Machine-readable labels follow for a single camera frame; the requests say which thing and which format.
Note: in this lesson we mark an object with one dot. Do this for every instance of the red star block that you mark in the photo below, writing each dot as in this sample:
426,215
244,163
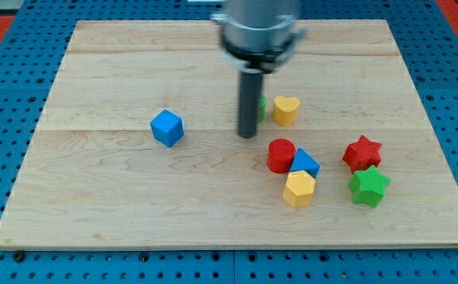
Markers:
362,154

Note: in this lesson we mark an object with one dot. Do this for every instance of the wooden board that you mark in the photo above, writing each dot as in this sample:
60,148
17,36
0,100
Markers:
95,178

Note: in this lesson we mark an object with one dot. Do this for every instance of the blue cube block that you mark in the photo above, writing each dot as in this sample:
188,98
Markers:
167,128

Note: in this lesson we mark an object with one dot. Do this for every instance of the yellow hexagon block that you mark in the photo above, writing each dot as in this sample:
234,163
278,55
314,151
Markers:
299,188

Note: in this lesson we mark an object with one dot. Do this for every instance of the green star block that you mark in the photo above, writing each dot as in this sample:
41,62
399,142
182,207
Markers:
368,186

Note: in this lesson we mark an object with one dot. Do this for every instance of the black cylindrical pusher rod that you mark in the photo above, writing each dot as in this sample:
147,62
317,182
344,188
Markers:
250,90

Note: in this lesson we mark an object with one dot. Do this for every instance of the green block behind rod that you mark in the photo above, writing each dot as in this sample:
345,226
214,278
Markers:
262,107

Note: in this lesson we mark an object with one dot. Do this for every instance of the blue triangle block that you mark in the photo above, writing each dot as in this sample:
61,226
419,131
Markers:
303,161

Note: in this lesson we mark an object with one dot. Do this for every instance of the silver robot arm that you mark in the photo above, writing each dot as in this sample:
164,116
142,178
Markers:
256,37

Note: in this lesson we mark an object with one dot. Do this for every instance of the yellow heart block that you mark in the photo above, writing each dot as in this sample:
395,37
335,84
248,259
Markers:
285,110

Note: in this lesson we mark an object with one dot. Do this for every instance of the red cylinder block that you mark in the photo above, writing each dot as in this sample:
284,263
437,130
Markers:
280,155

